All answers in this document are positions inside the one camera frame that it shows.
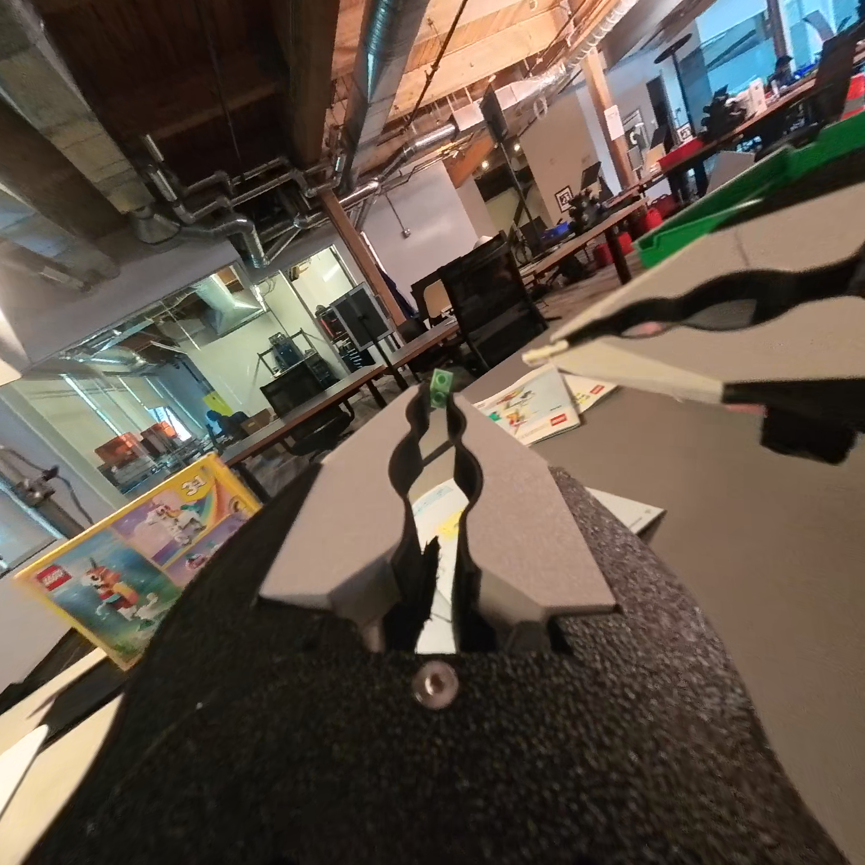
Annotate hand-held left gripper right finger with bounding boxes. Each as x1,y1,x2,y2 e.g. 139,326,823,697
446,394,619,653

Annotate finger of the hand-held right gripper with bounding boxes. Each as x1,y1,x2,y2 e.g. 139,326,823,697
551,316,865,406
549,201,865,346

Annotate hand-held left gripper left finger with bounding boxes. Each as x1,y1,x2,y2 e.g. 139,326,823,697
257,387,433,653

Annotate open lego instruction booklet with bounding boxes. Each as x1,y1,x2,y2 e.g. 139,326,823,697
409,473,666,626

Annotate colourful lego set box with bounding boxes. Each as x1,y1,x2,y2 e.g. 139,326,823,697
14,451,263,671

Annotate green plastic bin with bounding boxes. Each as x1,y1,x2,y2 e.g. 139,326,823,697
634,111,865,269

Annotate small white instruction booklet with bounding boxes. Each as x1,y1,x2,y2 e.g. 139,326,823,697
564,373,619,413

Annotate long dark wooden table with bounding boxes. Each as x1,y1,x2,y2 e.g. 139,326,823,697
219,364,387,467

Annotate bird cover instruction booklet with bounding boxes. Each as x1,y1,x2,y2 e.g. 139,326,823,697
473,370,582,447

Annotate black cabinet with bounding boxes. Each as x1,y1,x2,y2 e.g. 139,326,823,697
259,358,333,416

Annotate wooden table black legs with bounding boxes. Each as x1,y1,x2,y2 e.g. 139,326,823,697
524,199,650,285

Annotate black office chair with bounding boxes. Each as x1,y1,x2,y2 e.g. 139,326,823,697
436,233,548,376

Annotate black floor lamp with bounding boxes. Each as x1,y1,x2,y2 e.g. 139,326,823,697
659,32,693,146

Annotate metal vent hood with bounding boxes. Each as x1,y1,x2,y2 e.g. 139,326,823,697
179,280,269,333

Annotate grey ceiling pipe cluster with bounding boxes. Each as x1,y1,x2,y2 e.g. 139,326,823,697
132,135,379,268

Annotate black wall speaker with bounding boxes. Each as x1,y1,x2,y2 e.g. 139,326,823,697
480,84,518,146

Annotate wooden support post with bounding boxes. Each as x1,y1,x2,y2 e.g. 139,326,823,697
319,189,414,352

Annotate silver ventilation duct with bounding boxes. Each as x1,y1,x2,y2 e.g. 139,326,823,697
338,0,433,193

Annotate wide silver ceiling duct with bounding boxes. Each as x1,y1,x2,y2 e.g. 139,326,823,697
0,0,153,224

